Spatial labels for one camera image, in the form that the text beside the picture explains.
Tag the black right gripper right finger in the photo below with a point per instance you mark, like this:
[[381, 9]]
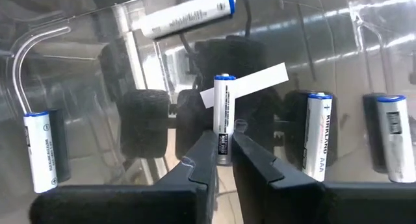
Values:
[[325, 204]]

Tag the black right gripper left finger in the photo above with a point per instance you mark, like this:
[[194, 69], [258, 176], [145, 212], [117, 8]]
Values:
[[130, 204]]

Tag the clear plastic bin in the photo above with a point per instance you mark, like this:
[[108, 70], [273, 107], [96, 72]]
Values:
[[97, 71]]

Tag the white paper label strip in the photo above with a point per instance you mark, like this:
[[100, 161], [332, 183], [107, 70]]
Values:
[[260, 79]]

